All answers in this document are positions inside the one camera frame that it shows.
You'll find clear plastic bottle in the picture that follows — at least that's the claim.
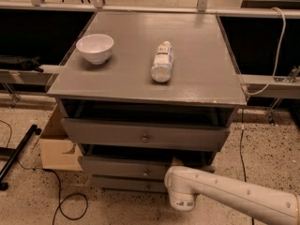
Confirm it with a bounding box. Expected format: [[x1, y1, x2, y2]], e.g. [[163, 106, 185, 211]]
[[151, 41, 173, 83]]

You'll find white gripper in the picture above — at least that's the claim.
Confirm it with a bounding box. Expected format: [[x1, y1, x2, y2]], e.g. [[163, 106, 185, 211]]
[[164, 157, 183, 197]]

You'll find metal rail frame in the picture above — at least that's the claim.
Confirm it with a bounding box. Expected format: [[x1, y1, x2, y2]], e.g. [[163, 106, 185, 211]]
[[1, 0, 300, 118]]

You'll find black object on rail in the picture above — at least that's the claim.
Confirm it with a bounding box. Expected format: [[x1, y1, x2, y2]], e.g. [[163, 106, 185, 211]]
[[0, 55, 44, 73]]

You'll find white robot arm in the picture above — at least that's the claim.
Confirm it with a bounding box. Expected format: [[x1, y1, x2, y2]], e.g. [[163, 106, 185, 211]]
[[164, 158, 300, 225]]

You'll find black floor cable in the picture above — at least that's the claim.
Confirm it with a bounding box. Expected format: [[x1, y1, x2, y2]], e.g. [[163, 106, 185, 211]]
[[0, 119, 89, 225], [238, 108, 255, 225]]

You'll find white cable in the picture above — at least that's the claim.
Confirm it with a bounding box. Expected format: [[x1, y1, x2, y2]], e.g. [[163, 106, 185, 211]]
[[241, 7, 287, 97]]

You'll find black floor cable left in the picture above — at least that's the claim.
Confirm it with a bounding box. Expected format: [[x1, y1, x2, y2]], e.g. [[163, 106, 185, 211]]
[[0, 119, 89, 225]]

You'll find cardboard box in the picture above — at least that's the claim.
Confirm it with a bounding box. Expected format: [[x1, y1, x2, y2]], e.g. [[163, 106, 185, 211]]
[[38, 107, 83, 172]]

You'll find grey bottom drawer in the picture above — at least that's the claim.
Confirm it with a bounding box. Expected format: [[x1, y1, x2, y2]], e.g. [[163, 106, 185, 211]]
[[93, 176, 166, 193]]

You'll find white bowl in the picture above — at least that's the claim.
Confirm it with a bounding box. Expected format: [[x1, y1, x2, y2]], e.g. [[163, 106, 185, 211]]
[[76, 34, 114, 65]]

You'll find grey drawer cabinet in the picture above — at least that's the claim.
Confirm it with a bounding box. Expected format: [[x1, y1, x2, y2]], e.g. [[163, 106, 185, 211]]
[[46, 10, 248, 197]]

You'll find grey drawer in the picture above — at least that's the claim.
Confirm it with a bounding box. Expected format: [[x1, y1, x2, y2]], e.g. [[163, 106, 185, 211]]
[[78, 145, 216, 180], [61, 118, 230, 152], [93, 176, 166, 193]]

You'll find black metal stand leg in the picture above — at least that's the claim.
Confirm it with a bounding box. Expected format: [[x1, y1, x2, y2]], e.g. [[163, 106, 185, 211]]
[[0, 125, 41, 191]]

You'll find grey top drawer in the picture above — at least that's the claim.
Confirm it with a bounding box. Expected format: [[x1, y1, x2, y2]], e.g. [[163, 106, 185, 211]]
[[61, 118, 230, 152]]

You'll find black floor cable right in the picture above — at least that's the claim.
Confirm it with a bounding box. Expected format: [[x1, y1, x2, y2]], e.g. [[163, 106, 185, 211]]
[[238, 108, 255, 225]]

